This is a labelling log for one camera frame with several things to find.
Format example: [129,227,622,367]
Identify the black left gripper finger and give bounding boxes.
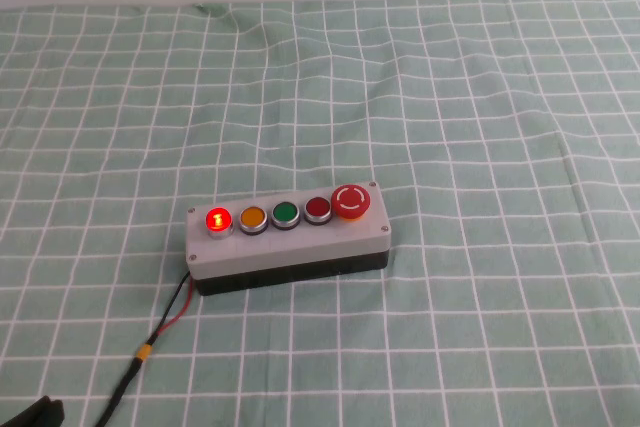
[30,399,67,427]
[0,395,51,427]

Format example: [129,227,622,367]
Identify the red illuminated push button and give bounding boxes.
[205,205,235,241]

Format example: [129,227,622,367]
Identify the grey black button control box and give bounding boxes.
[184,180,392,297]

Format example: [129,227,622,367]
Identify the yellow push button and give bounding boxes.
[238,205,266,236]

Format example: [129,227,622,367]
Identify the green push button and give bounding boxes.
[271,200,301,231]

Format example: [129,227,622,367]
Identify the flat red push button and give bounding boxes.
[304,196,333,226]

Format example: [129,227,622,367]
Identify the red mushroom emergency stop button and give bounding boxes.
[331,183,372,224]

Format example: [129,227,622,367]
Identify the green white checked tablecloth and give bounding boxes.
[0,0,640,427]

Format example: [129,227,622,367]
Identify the red black power cable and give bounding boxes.
[94,270,197,427]

